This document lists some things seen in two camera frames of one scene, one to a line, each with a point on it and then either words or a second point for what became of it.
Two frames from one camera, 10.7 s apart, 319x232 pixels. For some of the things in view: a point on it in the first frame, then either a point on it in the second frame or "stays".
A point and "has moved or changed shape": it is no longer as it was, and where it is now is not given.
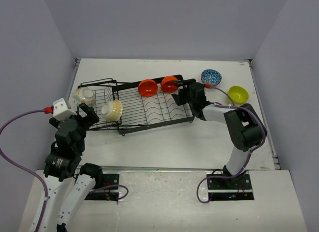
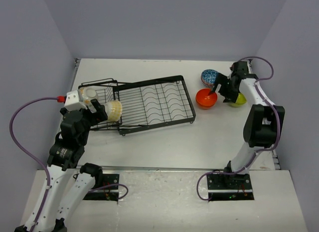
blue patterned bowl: x=212 y=77 stays
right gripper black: x=179 y=99 → x=222 y=80
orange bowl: x=147 y=88 has moved or changed shape
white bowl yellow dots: x=112 y=110 stays
